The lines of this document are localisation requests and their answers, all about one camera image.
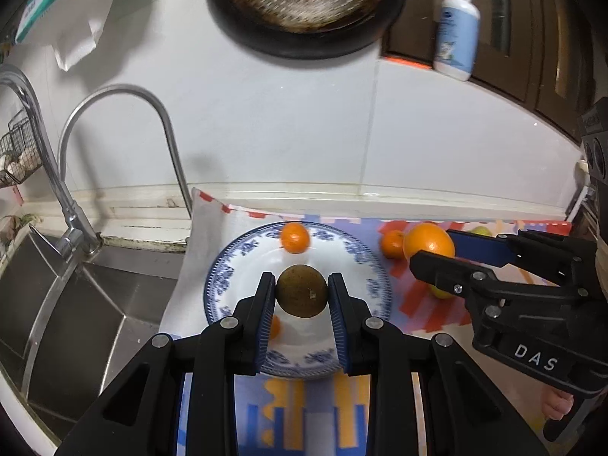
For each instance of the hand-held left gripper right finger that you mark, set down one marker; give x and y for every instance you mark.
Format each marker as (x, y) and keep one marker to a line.
(338, 327)

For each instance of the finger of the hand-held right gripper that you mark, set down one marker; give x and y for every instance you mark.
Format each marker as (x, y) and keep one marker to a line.
(441, 270)
(479, 247)

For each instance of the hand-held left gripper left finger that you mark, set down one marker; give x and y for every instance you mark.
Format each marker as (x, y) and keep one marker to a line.
(266, 325)

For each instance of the yellow-green round fruit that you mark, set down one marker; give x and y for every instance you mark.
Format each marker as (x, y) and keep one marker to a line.
(441, 292)

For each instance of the large orange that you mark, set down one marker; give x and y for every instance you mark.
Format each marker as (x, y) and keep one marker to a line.
(425, 241)

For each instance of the brown-green round fruit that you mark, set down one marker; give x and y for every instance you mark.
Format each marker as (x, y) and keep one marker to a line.
(301, 289)

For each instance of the blue and white patterned plate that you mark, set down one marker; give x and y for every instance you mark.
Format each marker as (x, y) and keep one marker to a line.
(247, 266)

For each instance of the person's right hand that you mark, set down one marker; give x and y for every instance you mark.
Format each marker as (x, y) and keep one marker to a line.
(560, 404)

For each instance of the small tangerine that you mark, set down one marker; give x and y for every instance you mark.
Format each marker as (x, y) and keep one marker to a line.
(275, 327)
(294, 237)
(392, 244)

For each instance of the colourful patterned mat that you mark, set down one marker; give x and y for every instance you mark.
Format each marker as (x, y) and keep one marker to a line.
(304, 418)

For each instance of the stainless steel sink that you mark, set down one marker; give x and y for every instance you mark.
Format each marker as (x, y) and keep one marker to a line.
(95, 304)

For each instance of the white and blue pump bottle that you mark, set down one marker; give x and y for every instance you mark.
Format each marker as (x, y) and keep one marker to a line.
(456, 33)

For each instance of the chrome lever faucet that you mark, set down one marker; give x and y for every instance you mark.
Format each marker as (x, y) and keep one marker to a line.
(71, 218)

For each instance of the curved steel gooseneck faucet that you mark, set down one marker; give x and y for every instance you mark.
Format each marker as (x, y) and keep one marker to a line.
(118, 89)

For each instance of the black frying pan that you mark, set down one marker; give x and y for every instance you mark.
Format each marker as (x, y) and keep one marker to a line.
(304, 4)

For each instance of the white paper towel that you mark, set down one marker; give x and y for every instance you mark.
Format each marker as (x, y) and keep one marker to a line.
(80, 42)

